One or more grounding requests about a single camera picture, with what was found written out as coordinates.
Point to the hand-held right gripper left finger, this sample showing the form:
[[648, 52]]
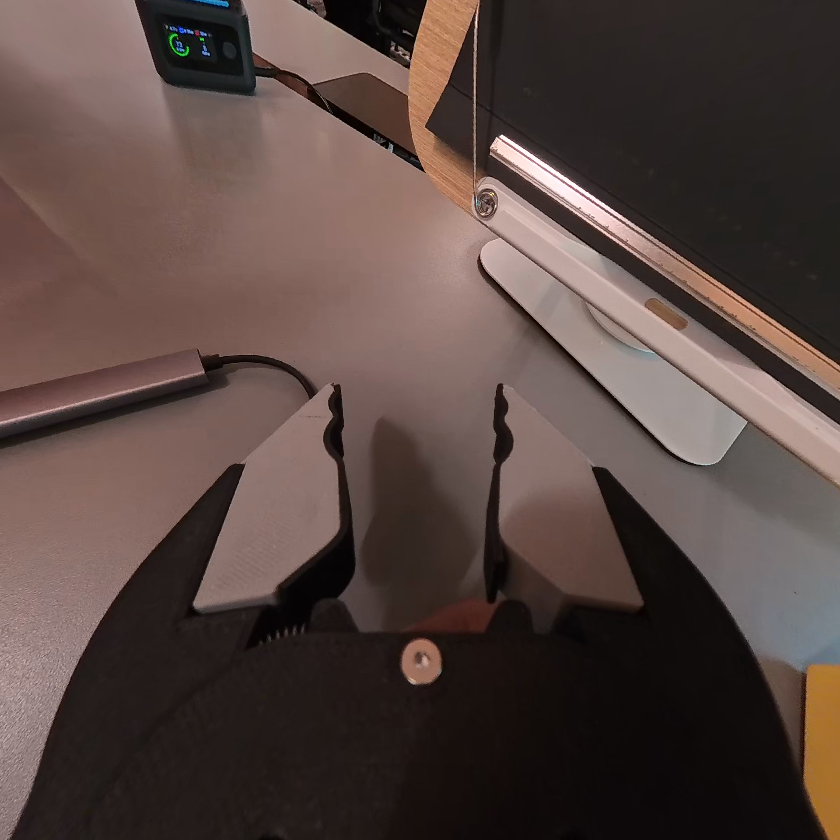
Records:
[[275, 512]]

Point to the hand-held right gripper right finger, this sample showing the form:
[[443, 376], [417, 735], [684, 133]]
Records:
[[558, 518]]

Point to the grey usb hub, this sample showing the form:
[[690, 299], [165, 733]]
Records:
[[98, 394]]

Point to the white panel stand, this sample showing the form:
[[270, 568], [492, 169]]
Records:
[[689, 407]]

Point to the silver metal strip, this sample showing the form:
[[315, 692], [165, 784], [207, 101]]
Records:
[[623, 220]]

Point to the yellow flat object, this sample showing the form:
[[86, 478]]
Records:
[[823, 754]]

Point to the dark power bank with display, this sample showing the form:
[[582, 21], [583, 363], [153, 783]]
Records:
[[210, 65]]

